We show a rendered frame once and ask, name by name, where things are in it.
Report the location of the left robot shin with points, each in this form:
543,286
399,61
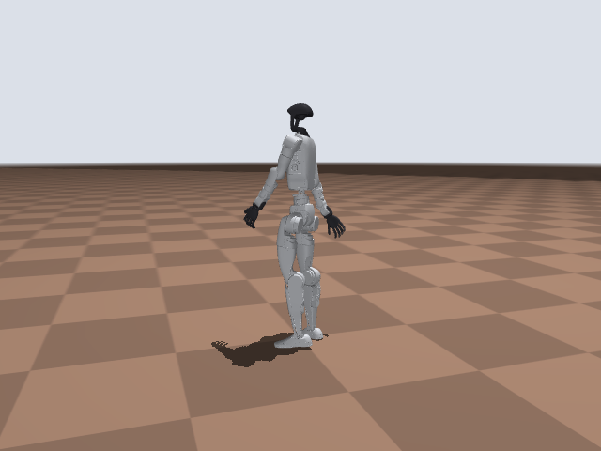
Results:
295,302

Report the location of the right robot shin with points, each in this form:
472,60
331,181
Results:
311,302

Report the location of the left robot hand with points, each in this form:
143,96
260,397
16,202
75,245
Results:
252,213

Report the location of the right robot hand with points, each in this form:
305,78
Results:
333,222

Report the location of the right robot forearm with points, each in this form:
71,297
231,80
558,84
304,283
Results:
319,199

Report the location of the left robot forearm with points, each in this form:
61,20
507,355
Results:
271,184

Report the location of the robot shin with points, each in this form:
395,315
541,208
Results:
311,302
295,302

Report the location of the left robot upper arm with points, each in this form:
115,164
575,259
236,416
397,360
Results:
291,144

